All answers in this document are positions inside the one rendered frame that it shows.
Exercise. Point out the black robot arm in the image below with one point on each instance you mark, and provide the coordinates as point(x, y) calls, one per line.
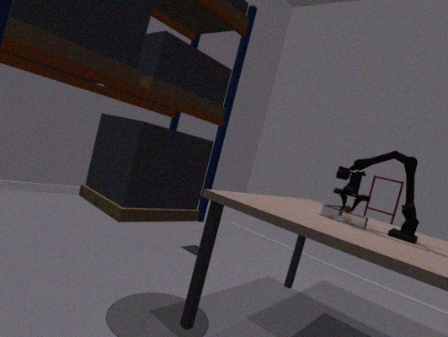
point(410, 165)

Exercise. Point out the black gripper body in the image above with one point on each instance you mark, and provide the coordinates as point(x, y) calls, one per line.
point(358, 197)

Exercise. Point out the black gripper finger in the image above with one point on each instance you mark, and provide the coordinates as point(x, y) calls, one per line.
point(344, 199)
point(356, 202)

